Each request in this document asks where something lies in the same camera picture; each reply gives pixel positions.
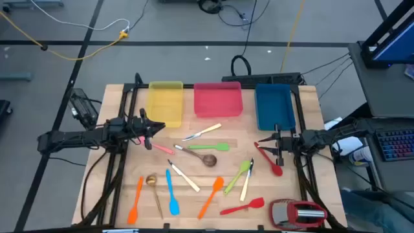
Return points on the orange flat-head spatula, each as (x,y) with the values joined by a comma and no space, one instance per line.
(132,213)

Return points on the red silicone spoon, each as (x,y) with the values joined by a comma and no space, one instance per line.
(276,170)

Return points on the green silicone spatula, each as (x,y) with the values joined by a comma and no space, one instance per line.
(221,147)

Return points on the person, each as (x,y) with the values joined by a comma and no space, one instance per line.
(375,210)

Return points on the pink silicone spatula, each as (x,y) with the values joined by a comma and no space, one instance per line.
(163,149)

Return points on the white paper sheet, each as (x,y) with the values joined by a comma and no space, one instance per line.
(351,144)

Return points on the red silicone spatula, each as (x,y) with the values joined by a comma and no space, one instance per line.
(257,203)

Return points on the blue-grey floor bar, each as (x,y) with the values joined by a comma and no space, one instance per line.
(32,3)

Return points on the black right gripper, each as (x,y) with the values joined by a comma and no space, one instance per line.
(289,144)

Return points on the orange round-head spatula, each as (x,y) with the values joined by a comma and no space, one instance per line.
(218,184)

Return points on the silver bracket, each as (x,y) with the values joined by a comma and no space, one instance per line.
(119,231)

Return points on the monitor with blue screen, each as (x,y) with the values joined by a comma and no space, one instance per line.
(398,45)

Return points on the grey floor bar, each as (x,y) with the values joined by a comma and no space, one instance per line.
(16,76)

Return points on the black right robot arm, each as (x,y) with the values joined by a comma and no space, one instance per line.
(323,137)

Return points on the white and blue bottle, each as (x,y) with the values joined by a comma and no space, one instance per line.
(360,156)

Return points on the black controller box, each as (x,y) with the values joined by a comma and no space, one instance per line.
(82,108)

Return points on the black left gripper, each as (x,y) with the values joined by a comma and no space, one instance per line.
(139,127)

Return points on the grey computer cart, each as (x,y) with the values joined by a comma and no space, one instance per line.
(381,90)

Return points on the black monitor stand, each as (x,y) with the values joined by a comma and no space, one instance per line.
(385,29)

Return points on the green silicone spoon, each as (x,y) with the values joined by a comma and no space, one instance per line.
(244,166)

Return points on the blue plastic bin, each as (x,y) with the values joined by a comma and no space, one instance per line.
(275,108)

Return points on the yellow plastic bin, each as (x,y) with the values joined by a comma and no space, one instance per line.
(165,103)

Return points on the long black perforated box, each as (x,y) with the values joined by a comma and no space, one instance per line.
(258,78)

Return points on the backlit keyboard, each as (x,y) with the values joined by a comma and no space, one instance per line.
(396,144)

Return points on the gold metal spoon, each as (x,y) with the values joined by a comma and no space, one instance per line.
(151,180)

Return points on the dark wooden spoon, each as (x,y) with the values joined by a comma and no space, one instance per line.
(209,160)

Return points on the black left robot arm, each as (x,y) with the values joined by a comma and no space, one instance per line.
(81,137)

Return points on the pink plastic bin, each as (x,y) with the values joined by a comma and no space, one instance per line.
(218,100)

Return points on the black floor object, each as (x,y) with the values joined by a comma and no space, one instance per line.
(4,108)

